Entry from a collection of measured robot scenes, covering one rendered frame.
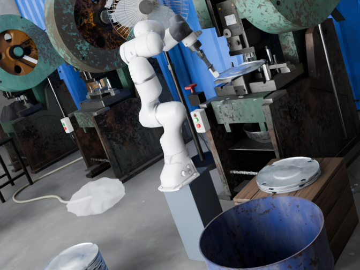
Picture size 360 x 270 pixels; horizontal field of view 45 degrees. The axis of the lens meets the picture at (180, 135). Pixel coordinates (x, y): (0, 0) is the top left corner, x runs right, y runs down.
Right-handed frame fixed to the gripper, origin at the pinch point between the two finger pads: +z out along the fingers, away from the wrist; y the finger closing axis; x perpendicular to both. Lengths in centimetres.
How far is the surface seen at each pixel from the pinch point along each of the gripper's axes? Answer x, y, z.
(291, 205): -7, 105, 38
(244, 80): 10.6, 7.5, 12.7
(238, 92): 4.2, 3.3, 17.6
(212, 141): -25.8, -4.2, 34.3
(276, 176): -6, 66, 44
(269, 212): -15, 100, 38
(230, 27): 22.0, -3.5, -14.1
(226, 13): 24.9, -3.2, -21.8
